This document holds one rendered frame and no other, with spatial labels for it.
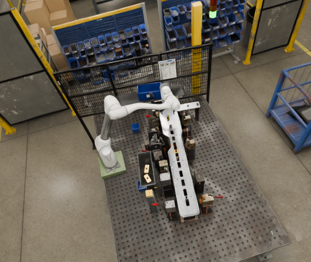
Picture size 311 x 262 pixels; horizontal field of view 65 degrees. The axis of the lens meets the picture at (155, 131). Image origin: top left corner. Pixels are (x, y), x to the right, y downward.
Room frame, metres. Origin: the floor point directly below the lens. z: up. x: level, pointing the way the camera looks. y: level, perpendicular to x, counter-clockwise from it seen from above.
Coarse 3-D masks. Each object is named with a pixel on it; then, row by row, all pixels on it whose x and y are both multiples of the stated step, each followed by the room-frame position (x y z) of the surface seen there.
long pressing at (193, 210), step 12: (168, 132) 1.71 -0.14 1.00; (180, 132) 1.67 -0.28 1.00; (180, 144) 1.51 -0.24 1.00; (180, 156) 1.35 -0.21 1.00; (180, 168) 1.21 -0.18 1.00; (180, 180) 1.08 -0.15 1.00; (180, 192) 0.96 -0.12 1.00; (192, 192) 0.93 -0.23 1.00; (180, 204) 0.84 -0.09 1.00; (192, 204) 0.82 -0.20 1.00
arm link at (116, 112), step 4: (116, 104) 1.79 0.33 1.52; (112, 108) 1.75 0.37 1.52; (116, 108) 1.74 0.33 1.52; (120, 108) 1.73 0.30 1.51; (124, 108) 1.73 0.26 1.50; (112, 112) 1.70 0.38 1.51; (116, 112) 1.69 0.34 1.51; (120, 112) 1.69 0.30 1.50; (124, 112) 1.69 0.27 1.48; (112, 116) 1.67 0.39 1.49; (116, 116) 1.67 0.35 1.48; (120, 116) 1.67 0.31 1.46; (124, 116) 1.69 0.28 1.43
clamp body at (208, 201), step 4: (204, 196) 0.85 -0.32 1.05; (208, 196) 0.84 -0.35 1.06; (212, 196) 0.83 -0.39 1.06; (204, 200) 0.81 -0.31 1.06; (208, 200) 0.81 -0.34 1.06; (212, 200) 0.80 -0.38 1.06; (204, 204) 0.80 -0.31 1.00; (208, 204) 0.80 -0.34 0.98; (212, 204) 0.80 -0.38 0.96; (200, 208) 0.86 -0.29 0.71; (204, 208) 0.80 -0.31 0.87; (208, 208) 0.80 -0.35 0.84; (212, 208) 0.82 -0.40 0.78; (200, 212) 0.83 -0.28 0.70; (204, 212) 0.80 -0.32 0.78; (208, 212) 0.80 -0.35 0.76; (212, 212) 0.81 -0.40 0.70
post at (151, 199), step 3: (153, 195) 0.94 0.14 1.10; (147, 198) 0.91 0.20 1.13; (150, 198) 0.91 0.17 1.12; (153, 198) 0.91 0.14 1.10; (150, 201) 0.91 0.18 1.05; (153, 201) 0.91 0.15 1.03; (150, 204) 0.92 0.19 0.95; (150, 207) 0.93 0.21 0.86; (153, 207) 0.92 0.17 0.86; (156, 207) 0.92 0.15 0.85; (153, 210) 0.92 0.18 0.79; (156, 210) 0.92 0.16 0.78; (153, 213) 0.92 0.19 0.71; (156, 213) 0.91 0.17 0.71
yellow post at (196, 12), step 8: (192, 8) 2.48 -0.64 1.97; (200, 8) 2.46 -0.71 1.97; (192, 16) 2.48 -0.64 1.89; (200, 16) 2.46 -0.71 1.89; (192, 24) 2.49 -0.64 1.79; (200, 24) 2.46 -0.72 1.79; (192, 32) 2.49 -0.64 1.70; (200, 32) 2.46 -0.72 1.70; (192, 40) 2.49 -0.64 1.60; (200, 40) 2.46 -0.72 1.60; (200, 48) 2.46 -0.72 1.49; (192, 56) 2.49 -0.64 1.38; (200, 56) 2.46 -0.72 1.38; (192, 64) 2.50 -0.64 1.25; (192, 80) 2.50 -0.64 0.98; (192, 88) 2.51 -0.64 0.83
